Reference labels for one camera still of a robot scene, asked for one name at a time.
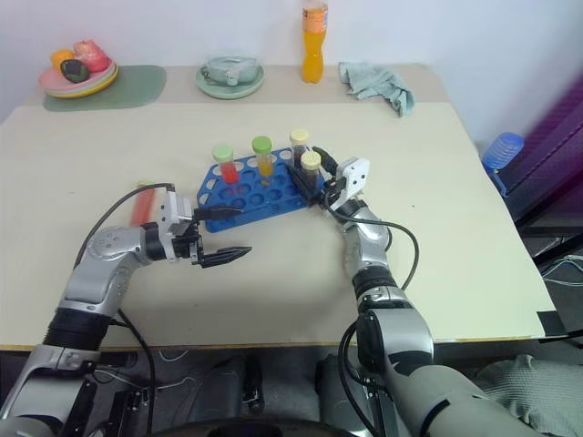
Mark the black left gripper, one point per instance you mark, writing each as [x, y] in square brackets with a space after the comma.
[187, 248]

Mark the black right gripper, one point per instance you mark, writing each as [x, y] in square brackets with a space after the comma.
[331, 191]

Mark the dark liquid tube yellow cap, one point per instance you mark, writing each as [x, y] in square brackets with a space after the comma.
[299, 143]
[311, 167]

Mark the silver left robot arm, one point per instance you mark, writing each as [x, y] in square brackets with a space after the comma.
[91, 282]

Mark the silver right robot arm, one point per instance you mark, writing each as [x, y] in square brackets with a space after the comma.
[391, 328]

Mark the blue test tube rack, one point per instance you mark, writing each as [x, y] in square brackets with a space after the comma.
[255, 200]

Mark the orange liquid tube green cap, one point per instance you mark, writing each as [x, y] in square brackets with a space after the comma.
[263, 157]

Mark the red liquid tube green cap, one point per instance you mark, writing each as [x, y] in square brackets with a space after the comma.
[142, 205]
[224, 165]

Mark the pale green cloth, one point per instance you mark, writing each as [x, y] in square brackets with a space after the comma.
[373, 82]

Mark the pale green saucer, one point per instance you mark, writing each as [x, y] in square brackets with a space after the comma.
[230, 90]

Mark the orange soda bottle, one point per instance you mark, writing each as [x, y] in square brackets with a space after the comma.
[314, 50]

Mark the pale green cup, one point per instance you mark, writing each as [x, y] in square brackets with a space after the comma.
[228, 68]

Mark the green placemat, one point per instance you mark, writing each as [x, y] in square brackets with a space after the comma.
[136, 86]

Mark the blue ribbed water jug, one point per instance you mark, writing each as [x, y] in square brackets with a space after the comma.
[501, 152]

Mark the yellow plate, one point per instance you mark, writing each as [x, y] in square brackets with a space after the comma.
[91, 92]

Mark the green plate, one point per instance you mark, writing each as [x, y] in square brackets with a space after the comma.
[110, 75]

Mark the red pink fruit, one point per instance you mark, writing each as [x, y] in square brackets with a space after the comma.
[93, 55]

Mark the dark avocado fruit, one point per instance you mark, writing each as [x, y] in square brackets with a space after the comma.
[74, 70]

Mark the pink plate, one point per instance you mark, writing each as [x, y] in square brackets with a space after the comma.
[49, 79]

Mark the orange fruit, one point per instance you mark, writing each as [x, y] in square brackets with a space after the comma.
[60, 57]

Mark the grey textured cloth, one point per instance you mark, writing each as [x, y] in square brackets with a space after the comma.
[528, 391]

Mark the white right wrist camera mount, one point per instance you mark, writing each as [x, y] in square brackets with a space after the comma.
[355, 175]

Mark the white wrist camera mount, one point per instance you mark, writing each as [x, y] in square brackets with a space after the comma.
[176, 213]
[355, 175]

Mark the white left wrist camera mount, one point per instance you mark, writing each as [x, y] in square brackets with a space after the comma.
[176, 213]

